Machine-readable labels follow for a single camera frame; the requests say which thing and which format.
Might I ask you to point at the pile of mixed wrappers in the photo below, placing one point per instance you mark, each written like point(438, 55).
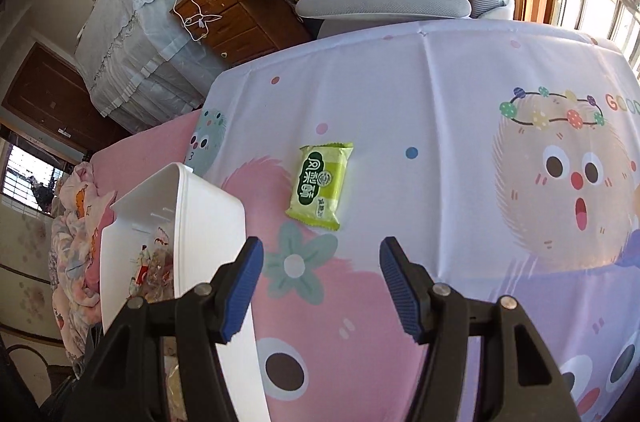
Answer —
point(150, 269)

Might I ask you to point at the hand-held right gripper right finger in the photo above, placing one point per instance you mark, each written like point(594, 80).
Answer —
point(400, 297)

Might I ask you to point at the white lace furniture cover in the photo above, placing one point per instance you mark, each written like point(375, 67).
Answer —
point(135, 52)

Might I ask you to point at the small barred window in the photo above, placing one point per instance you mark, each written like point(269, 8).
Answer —
point(25, 182)

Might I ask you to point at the printed blanket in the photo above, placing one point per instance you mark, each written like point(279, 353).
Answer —
point(75, 247)

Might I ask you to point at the green snack packet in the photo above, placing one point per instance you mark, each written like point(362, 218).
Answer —
point(320, 184)

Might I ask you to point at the white plastic bin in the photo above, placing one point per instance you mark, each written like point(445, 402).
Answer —
point(205, 222)

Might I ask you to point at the pink bed sheet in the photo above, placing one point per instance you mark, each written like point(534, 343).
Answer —
point(142, 152)

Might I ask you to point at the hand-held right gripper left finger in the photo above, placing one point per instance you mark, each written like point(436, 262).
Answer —
point(242, 297)

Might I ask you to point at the printed cartoon tablecloth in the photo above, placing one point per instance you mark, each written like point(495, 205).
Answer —
point(425, 127)

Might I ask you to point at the black metal chair frame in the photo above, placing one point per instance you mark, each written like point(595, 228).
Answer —
point(27, 349)

